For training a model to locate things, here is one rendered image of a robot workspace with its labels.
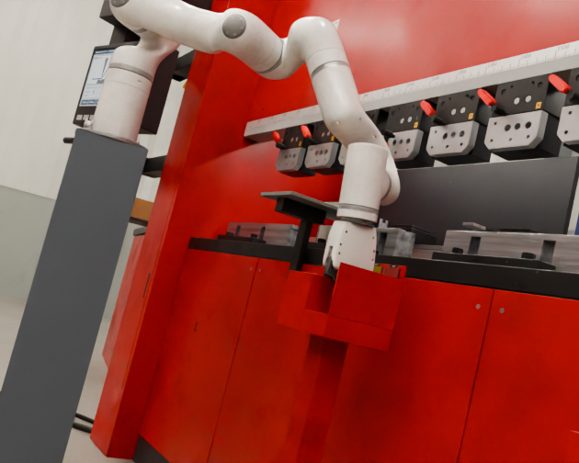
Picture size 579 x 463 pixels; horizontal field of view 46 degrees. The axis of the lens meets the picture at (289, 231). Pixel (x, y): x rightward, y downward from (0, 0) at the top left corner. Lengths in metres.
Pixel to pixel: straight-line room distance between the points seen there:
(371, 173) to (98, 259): 0.73
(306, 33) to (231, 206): 1.32
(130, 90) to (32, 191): 7.22
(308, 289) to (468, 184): 1.17
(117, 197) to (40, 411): 0.54
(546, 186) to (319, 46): 0.98
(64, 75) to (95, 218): 7.53
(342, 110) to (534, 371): 0.63
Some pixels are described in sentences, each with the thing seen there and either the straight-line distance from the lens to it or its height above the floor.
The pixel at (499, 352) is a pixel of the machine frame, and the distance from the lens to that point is 1.32.
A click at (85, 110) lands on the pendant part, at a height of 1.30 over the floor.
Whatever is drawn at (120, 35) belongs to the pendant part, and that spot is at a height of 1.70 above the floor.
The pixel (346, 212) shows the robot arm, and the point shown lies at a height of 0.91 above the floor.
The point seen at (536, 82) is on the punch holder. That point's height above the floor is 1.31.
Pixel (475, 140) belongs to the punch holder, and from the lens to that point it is 1.71.
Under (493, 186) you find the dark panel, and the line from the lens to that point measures 2.37.
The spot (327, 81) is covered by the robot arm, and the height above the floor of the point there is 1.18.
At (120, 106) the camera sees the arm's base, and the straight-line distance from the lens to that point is 1.80.
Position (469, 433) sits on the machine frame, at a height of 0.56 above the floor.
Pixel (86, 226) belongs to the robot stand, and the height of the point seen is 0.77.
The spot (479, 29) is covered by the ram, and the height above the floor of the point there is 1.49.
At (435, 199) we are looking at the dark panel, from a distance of 2.55.
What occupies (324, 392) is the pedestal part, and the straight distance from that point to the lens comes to 1.43.
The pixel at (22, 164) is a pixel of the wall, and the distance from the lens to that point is 9.03.
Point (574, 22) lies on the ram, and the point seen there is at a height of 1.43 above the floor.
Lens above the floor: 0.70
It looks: 6 degrees up
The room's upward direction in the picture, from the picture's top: 14 degrees clockwise
